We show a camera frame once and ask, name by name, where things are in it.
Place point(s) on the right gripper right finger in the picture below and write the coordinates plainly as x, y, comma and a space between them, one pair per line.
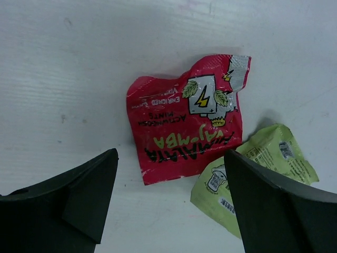
276, 213

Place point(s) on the small pink candy packet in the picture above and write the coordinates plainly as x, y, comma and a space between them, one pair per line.
180, 125

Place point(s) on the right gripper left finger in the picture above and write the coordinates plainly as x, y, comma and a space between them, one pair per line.
66, 213

